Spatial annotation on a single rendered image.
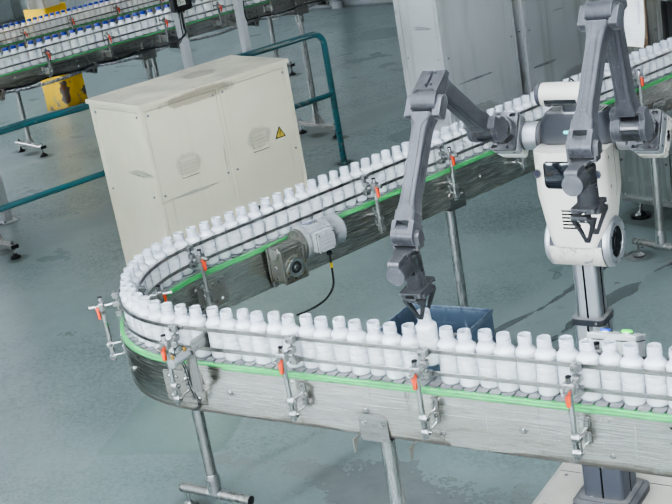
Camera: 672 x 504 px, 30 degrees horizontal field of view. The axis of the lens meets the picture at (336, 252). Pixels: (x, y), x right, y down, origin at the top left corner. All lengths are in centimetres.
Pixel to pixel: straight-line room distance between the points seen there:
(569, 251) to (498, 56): 595
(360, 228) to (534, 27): 504
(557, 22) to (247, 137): 347
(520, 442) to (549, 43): 696
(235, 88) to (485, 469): 331
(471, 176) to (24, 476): 241
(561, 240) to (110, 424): 291
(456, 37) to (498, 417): 619
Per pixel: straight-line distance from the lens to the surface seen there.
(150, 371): 420
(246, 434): 572
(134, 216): 767
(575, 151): 329
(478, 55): 961
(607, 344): 330
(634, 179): 752
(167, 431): 592
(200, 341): 397
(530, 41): 1004
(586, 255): 389
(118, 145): 755
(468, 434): 357
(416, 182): 340
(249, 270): 492
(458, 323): 422
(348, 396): 371
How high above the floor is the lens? 256
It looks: 19 degrees down
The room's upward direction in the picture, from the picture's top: 10 degrees counter-clockwise
